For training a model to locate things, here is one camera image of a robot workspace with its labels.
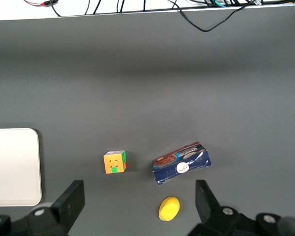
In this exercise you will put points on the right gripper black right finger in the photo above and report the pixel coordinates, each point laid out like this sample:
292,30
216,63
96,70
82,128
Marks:
206,204

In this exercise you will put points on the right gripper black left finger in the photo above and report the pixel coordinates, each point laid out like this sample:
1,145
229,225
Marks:
68,204

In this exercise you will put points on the blue cookie box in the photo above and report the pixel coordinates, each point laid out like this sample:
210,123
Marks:
182,169

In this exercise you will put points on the white rectangular tray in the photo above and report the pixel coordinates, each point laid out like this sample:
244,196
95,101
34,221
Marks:
12,167

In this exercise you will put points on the multicoloured puzzle cube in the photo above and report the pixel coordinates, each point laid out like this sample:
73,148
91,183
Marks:
114,163

